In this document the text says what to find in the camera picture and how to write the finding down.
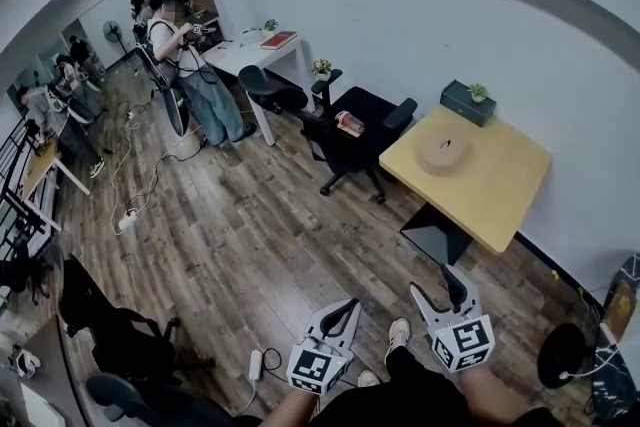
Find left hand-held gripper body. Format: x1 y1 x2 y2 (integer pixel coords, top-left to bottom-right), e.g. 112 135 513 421
285 333 357 397

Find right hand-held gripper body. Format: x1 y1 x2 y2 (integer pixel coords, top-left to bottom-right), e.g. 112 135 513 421
424 305 496 374

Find round wooden box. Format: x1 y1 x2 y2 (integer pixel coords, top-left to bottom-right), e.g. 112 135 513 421
417 145 474 179

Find round wooden box lid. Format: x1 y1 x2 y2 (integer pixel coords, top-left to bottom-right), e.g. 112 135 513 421
417 126 474 169

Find person's left forearm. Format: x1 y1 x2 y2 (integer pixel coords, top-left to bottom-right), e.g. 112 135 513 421
258 385 351 427

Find person's right forearm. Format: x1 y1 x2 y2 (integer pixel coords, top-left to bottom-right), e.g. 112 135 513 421
457 363 516 411

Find person's right white shoe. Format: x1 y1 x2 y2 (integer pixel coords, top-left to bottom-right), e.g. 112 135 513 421
384 316 413 365

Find black table base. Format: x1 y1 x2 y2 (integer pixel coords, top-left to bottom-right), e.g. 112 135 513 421
399 202 475 267

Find person's black shorts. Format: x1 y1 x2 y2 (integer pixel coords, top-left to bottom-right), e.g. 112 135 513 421
314 344 566 427

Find white power strip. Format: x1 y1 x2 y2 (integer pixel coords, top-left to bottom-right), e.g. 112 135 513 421
248 348 265 382
117 208 140 237

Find black round fan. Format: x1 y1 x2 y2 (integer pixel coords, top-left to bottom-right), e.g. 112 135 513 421
536 321 590 391

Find yellow square table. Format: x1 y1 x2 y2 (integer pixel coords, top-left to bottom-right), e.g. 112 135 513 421
378 104 554 257

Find dark marble side table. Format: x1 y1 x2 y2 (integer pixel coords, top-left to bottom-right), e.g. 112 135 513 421
588 252 640 419

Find black office chair with armrests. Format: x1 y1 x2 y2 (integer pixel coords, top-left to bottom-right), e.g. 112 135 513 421
298 68 419 207

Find black padded office chair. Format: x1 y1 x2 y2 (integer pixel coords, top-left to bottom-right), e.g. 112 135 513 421
84 371 261 427

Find dark green rectangular case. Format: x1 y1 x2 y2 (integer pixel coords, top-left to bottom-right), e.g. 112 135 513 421
439 79 498 129

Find pink drinking bottle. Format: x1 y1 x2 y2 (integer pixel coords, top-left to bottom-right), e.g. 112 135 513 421
335 110 367 138

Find black mesh office chair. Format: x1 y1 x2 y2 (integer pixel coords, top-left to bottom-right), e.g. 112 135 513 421
57 253 217 387

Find black armless office chair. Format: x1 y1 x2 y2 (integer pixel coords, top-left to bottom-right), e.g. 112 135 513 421
237 64 310 117

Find flowering potted plant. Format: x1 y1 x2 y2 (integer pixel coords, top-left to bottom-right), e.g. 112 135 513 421
311 58 334 83

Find black oval chair back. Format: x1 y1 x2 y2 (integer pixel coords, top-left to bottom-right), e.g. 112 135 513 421
158 77 192 137

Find white desk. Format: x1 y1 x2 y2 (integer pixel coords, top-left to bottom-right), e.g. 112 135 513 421
201 30 317 148

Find red book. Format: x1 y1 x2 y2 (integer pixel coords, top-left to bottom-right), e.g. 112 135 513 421
259 30 300 52

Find small wooden desk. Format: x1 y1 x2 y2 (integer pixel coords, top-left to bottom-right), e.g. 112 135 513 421
20 138 92 217

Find black metal rack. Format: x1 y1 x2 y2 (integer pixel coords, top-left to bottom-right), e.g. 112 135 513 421
0 113 64 261

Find black standing fan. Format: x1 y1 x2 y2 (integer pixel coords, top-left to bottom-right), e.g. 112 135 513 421
101 19 132 62

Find white floor cable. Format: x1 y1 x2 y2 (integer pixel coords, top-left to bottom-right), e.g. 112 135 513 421
107 97 206 221

